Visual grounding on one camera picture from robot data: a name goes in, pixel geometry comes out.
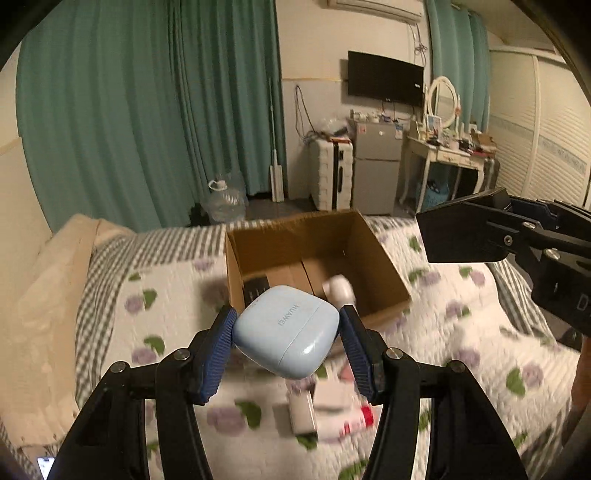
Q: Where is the white bottle red cap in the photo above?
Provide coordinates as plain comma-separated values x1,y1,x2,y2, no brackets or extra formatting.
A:
315,405,376,442

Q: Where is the white small box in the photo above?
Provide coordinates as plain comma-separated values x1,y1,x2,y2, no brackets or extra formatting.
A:
312,379,356,411

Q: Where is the white charger block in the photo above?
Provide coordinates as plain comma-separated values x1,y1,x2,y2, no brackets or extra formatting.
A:
287,391,317,436

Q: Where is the light blue earbuds case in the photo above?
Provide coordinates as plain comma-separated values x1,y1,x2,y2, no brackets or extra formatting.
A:
232,285,339,380

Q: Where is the blue laundry basket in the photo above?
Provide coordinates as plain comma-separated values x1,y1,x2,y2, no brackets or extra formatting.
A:
421,179,450,210

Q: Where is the beige blanket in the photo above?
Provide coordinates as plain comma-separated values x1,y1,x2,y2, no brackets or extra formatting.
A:
1,214,132,448

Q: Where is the white vanity table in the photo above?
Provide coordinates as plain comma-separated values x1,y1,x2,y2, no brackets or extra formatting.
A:
397,133,499,213

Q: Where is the white louvered wardrobe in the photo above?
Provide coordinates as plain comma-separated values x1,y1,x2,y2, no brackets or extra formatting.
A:
488,47,590,209

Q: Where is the silver mini fridge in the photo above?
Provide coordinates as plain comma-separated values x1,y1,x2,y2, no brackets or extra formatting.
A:
352,121,403,215

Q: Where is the white oval mirror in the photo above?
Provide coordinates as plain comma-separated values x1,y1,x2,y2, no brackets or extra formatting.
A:
424,76,461,129

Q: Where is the white rounded device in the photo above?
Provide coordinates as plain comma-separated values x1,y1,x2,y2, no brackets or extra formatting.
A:
322,274,356,310

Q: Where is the floral quilted bedspread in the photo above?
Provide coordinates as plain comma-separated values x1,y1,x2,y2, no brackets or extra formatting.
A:
76,219,578,479

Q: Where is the white suitcase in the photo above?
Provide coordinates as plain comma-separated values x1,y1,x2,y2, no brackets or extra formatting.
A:
308,139,353,211

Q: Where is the brown cardboard box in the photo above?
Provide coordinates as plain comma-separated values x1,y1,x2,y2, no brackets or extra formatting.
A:
225,210,412,329

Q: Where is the teal right curtain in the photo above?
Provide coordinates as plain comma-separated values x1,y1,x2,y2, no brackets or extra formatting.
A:
425,0,491,131

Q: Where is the teal curtain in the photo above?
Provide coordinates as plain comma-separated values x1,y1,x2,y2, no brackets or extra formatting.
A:
16,1,286,232
425,0,491,131

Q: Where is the white folded rack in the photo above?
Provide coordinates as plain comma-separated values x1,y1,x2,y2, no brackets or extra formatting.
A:
270,149,284,203

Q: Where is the black remote control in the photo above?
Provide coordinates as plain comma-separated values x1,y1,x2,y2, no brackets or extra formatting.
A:
242,275,270,307

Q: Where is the white air conditioner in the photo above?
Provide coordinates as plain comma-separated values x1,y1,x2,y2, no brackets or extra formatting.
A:
327,0,425,24

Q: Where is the clear water jug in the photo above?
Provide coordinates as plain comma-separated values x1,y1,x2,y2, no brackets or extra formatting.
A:
204,180,246,224

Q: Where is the black wall television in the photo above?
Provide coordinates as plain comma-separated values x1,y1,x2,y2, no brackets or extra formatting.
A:
348,51,424,107

